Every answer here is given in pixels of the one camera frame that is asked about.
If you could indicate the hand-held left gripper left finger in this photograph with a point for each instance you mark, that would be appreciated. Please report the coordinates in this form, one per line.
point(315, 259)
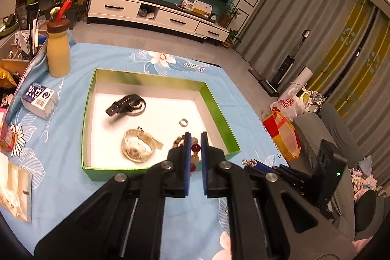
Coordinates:
point(186, 150)

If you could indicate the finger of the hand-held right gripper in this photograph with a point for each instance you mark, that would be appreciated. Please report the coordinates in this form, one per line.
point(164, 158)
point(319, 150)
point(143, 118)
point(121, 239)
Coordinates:
point(259, 167)
point(294, 183)

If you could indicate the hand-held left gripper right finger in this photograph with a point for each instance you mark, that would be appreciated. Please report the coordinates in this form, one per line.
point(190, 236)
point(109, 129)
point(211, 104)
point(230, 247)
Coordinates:
point(204, 153)

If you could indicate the green cardboard box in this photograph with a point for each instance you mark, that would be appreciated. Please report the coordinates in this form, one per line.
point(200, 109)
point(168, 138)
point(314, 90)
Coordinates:
point(152, 113)

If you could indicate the gold wrist watch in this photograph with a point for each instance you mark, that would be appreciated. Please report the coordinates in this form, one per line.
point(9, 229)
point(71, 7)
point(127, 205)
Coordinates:
point(134, 150)

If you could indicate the black wristwatch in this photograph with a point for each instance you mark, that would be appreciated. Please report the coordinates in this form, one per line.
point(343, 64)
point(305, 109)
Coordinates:
point(122, 103)

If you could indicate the pile of pastel clothes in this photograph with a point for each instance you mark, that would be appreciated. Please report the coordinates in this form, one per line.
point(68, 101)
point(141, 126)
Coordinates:
point(365, 177)

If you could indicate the yellow and red bag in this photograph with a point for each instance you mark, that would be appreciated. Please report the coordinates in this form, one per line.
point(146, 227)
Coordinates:
point(286, 141)

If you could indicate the grey sofa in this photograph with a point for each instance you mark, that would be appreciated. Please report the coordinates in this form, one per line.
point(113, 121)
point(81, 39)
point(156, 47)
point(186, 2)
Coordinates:
point(310, 132)

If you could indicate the white plastic bag red print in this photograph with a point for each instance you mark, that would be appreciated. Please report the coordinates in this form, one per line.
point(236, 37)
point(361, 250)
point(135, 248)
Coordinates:
point(289, 106)

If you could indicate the white cylinder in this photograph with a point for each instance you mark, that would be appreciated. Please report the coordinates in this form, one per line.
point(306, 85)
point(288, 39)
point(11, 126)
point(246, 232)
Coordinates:
point(303, 77)

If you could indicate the black upright vacuum cleaner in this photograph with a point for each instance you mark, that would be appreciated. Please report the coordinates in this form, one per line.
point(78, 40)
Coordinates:
point(285, 68)

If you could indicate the small potted floor plant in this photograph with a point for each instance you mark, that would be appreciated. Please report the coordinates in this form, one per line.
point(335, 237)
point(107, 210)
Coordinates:
point(230, 40)

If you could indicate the blue floral tablecloth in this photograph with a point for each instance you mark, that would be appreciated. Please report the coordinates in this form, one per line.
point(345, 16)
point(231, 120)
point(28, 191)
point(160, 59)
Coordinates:
point(61, 187)

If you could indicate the potted plant in brown pot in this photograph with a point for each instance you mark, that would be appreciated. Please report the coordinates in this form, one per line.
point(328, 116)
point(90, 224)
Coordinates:
point(225, 21)

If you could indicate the yellow patterned curtain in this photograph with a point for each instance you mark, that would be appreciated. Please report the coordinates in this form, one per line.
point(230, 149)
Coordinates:
point(344, 43)

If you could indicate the small alarm clock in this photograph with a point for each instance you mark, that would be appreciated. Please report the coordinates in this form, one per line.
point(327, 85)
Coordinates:
point(213, 17)

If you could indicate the white and yellow papers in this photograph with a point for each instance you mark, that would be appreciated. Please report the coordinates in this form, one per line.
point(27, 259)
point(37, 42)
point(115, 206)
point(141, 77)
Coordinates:
point(202, 7)

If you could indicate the small white device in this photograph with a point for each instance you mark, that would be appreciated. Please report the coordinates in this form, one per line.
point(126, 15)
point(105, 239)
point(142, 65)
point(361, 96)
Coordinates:
point(188, 5)

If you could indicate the grey curtain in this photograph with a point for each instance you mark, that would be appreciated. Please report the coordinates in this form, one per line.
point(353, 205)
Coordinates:
point(289, 19)

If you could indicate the blue and white tissue pack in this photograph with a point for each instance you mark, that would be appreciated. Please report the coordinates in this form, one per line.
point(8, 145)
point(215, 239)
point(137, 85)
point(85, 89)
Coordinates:
point(38, 98)

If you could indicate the white television cabinet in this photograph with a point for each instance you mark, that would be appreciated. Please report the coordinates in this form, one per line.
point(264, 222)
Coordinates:
point(115, 7)

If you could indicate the clear plastic packet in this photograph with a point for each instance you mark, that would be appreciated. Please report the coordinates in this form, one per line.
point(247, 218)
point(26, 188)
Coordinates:
point(15, 187)

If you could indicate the pink snack packet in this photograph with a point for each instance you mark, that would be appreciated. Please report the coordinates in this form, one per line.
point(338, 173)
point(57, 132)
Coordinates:
point(7, 138)

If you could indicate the holder with pens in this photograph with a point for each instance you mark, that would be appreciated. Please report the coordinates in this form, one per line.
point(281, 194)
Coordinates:
point(30, 34)

